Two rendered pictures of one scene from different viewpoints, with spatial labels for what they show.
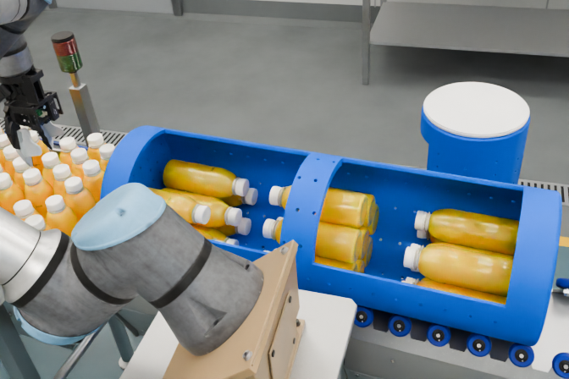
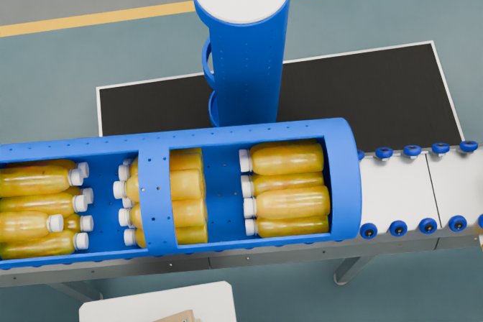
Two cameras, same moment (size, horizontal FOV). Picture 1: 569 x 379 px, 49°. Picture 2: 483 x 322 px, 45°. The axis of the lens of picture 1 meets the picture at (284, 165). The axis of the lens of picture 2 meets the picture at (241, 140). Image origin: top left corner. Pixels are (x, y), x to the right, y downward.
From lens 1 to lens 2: 0.68 m
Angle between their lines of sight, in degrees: 35
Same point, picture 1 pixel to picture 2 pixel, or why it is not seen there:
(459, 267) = (290, 210)
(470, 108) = not seen: outside the picture
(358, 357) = (221, 262)
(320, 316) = (208, 307)
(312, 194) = (161, 202)
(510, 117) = not seen: outside the picture
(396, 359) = (250, 256)
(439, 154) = (221, 35)
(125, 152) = not seen: outside the picture
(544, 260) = (353, 204)
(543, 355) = not seen: hidden behind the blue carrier
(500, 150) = (274, 22)
